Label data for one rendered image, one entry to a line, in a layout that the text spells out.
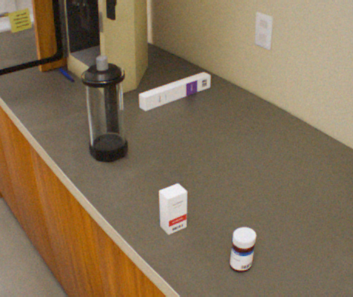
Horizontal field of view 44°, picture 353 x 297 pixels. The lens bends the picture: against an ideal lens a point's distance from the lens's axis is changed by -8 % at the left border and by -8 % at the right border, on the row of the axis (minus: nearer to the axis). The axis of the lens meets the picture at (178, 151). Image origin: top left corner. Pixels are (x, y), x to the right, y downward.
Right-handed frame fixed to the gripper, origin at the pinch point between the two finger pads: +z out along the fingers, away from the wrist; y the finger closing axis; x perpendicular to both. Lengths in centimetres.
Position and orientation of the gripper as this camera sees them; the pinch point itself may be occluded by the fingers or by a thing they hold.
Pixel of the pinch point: (98, 14)
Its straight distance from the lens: 121.5
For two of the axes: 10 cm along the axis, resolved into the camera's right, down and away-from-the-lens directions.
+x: 7.2, 4.5, -5.3
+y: -6.9, 4.5, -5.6
